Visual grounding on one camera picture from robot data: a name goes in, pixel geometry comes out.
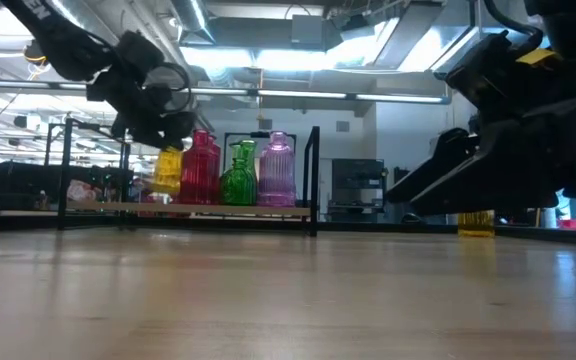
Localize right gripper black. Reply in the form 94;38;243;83
385;32;576;217

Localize tall yellow ribbed glass vase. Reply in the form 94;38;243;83
151;146;185;197

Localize red ribbed glass vase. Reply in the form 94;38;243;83
179;128;222;207

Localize tall green glass vase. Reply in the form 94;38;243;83
229;139;259;207

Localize purple ribbed glass vase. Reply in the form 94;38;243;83
256;130;298;208

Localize black metal rack shelf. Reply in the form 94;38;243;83
37;163;135;204

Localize black metal wood shelf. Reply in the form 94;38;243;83
42;117;322;238

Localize small yellow textured glass vase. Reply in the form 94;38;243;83
457;209;496;238

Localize black yellow ceiling reel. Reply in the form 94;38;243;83
22;39;48;65

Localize long light bar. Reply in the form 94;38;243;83
0;78;453;105

